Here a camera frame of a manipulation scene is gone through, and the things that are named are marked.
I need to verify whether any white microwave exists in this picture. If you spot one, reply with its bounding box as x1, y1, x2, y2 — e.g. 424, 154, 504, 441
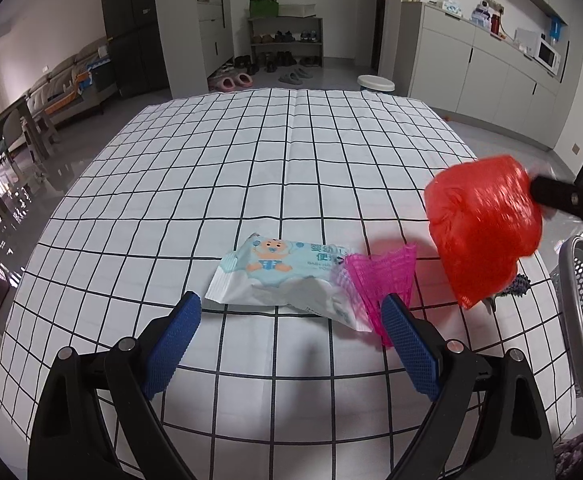
534, 40, 562, 73

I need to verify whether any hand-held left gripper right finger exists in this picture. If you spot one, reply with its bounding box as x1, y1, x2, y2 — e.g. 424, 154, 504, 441
381, 293, 558, 480

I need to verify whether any grey sofa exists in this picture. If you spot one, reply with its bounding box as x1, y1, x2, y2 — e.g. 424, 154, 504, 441
24, 42, 117, 128

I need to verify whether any red plastic bag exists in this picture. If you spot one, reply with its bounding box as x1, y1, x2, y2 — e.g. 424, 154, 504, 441
424, 156, 543, 309

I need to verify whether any grey cabinet counter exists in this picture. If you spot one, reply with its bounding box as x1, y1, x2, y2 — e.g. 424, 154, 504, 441
401, 1, 569, 148

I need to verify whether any grey shoe rack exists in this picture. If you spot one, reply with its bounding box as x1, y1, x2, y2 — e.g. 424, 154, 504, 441
248, 15, 323, 68

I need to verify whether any white box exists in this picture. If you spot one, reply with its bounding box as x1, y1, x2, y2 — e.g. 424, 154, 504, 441
514, 27, 542, 53

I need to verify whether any white black-grid tablecloth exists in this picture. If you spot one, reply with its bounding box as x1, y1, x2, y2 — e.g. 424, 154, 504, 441
0, 87, 579, 480

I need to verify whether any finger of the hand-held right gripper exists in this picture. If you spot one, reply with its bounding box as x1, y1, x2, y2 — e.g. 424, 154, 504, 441
530, 175, 583, 234

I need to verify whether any row of shoes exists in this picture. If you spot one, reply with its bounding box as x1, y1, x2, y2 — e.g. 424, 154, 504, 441
252, 30, 319, 66

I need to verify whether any tall white shelf unit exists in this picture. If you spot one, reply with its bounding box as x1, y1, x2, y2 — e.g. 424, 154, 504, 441
194, 0, 235, 93

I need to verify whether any white stool with teal legs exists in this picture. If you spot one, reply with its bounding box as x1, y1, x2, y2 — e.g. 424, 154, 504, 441
357, 75, 396, 96

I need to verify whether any black refrigerator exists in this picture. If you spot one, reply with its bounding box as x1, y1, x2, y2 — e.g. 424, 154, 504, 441
100, 0, 171, 100

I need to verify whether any pink mesh plastic cup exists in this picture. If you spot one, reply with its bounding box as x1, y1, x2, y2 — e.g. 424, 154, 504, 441
339, 244, 418, 348

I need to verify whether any light blue wet wipes packet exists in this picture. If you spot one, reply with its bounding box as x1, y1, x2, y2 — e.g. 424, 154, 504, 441
206, 232, 375, 333

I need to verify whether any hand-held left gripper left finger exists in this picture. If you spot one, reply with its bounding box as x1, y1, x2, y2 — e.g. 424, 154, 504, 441
26, 290, 203, 480

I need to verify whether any dark spiky ball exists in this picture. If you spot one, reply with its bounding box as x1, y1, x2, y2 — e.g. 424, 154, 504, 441
501, 274, 529, 301

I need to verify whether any grey dining chair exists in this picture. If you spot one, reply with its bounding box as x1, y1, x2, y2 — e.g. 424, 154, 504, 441
0, 96, 62, 171

